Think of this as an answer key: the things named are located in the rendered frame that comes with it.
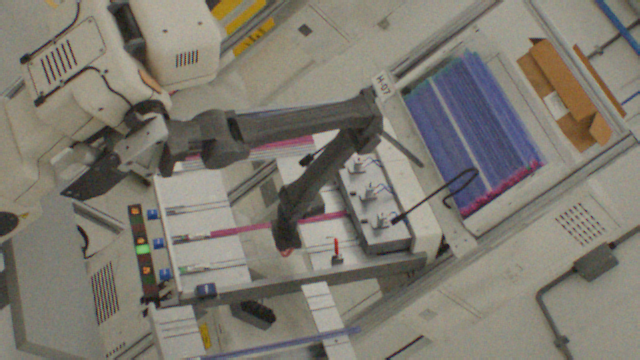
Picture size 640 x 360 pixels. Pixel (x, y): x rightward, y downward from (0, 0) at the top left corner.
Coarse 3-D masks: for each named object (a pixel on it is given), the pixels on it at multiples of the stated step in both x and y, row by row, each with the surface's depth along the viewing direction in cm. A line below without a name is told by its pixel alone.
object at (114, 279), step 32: (160, 224) 312; (96, 256) 326; (128, 256) 315; (160, 256) 305; (288, 256) 345; (96, 288) 318; (128, 288) 308; (160, 288) 298; (96, 320) 311; (128, 320) 301; (224, 320) 277; (288, 320) 312; (224, 352) 270
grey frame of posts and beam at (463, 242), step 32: (480, 0) 296; (448, 32) 298; (416, 64) 304; (608, 160) 246; (448, 224) 262; (512, 224) 255; (448, 256) 262; (416, 288) 264; (352, 320) 272; (128, 352) 249
